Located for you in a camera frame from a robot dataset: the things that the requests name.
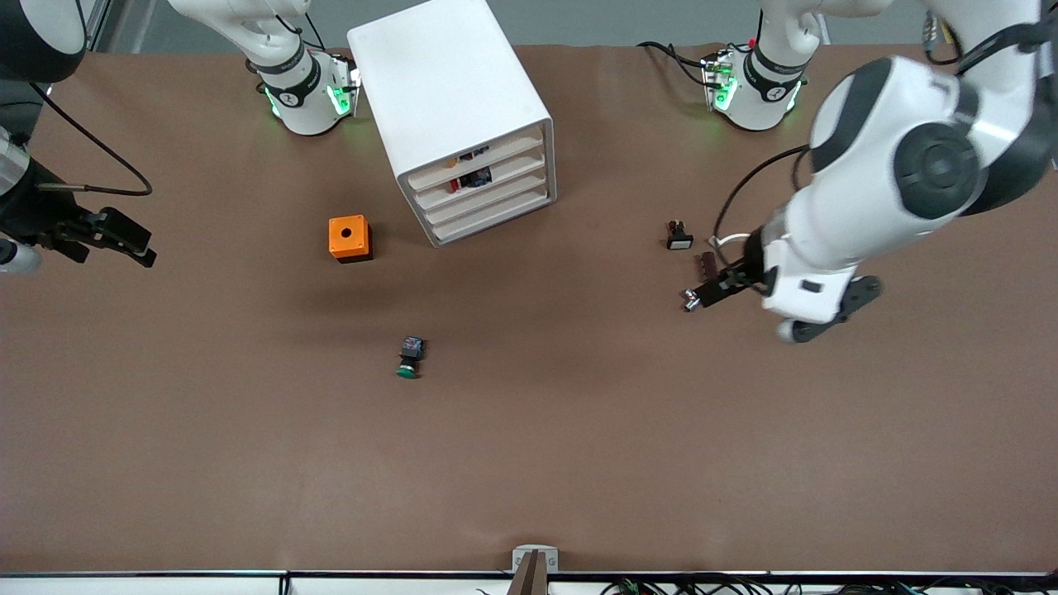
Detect white plastic drawer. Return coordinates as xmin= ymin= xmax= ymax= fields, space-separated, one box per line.
xmin=407 ymin=126 xmax=548 ymax=193
xmin=422 ymin=168 xmax=551 ymax=227
xmin=413 ymin=147 xmax=550 ymax=211
xmin=428 ymin=187 xmax=553 ymax=244

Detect green mushroom push button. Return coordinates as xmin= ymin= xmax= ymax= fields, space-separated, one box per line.
xmin=393 ymin=336 xmax=427 ymax=381

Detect white drawer cabinet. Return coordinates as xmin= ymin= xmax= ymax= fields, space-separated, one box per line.
xmin=347 ymin=0 xmax=556 ymax=249

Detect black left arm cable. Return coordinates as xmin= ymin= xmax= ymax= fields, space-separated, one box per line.
xmin=713 ymin=145 xmax=815 ymax=249

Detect aluminium frame post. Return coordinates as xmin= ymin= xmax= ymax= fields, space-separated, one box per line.
xmin=87 ymin=0 xmax=125 ymax=52

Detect orange button enclosure box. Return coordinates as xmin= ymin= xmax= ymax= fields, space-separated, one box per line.
xmin=328 ymin=215 xmax=374 ymax=264

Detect black base cable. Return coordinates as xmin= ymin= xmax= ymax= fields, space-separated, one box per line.
xmin=636 ymin=40 xmax=712 ymax=83

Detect tangled black cables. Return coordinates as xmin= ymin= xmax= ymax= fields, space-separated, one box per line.
xmin=475 ymin=574 xmax=1058 ymax=595

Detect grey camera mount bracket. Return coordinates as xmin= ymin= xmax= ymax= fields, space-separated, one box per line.
xmin=512 ymin=545 xmax=560 ymax=574

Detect brown camera post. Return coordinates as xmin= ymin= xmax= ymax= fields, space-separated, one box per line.
xmin=506 ymin=551 xmax=550 ymax=595

